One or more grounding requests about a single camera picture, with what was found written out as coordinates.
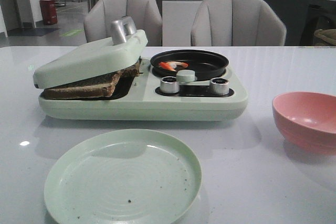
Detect mint green sandwich maker lid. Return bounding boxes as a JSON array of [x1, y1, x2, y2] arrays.
[[33, 16, 148, 89]]

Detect grey kitchen counter cabinet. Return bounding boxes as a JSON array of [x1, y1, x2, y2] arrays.
[[209, 0, 336, 46]]

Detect mint green round plate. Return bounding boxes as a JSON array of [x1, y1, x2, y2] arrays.
[[44, 129, 202, 223]]

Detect right silver knob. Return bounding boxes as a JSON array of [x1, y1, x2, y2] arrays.
[[209, 78, 229, 95]]

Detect silver knob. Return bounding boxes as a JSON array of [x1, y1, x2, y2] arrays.
[[160, 76, 180, 94], [209, 78, 229, 95]]

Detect beige armchair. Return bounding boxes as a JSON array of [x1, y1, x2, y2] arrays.
[[191, 0, 287, 46], [83, 0, 162, 46]]

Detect red trash bin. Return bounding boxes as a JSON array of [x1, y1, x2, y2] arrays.
[[39, 0, 57, 25]]

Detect orange shrimp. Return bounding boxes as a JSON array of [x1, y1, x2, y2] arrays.
[[169, 61, 188, 69], [159, 62, 176, 72]]

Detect mint green breakfast maker base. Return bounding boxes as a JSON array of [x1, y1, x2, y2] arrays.
[[38, 55, 248, 122]]

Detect round black frying pan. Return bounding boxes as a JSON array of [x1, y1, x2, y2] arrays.
[[150, 49, 229, 81]]

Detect white refrigerator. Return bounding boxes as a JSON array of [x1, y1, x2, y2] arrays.
[[162, 0, 203, 47]]

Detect left beige armchair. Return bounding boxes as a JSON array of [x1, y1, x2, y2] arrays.
[[83, 0, 162, 46]]

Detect left silver knob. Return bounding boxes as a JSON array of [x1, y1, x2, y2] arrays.
[[160, 76, 180, 94]]

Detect pink bowl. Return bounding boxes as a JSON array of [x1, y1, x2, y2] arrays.
[[272, 91, 335, 155]]

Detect bread slice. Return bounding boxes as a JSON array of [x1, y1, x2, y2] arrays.
[[119, 59, 141, 78], [41, 73, 121, 100]]

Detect right beige armchair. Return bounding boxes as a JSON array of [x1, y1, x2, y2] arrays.
[[191, 0, 287, 46]]

